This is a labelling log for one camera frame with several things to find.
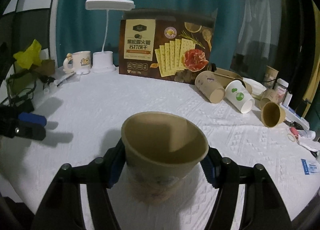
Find brown cartoon paper cup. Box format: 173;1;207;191
121;112;209;205

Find brown paper cup open front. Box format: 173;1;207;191
261;101;286;128

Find brown paper cup lying back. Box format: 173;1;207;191
259;88;278;110

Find brown paper cup lying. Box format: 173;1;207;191
259;88;278;110
195;71;226;104

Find white green paper cup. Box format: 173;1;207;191
225;80;255;114

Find upright brown cup back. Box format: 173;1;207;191
263;66;278;88

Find brown paper cup lying left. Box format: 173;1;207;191
195;71;226;104

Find white tablecloth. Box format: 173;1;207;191
1;73;319;229

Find blue white packet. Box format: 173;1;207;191
301;159;319;175

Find yellow plastic bag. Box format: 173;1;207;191
13;39;42;69

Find white cartoon mug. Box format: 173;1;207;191
63;51;92;75

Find white desk lamp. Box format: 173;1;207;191
85;0;135;73

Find white lidded jar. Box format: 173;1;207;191
274;78;289;104

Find yellow curtain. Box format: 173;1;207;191
303;1;319;117

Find flat cardboard box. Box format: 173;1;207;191
214;67;252;94

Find cracker box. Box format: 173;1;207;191
119;8;216;84

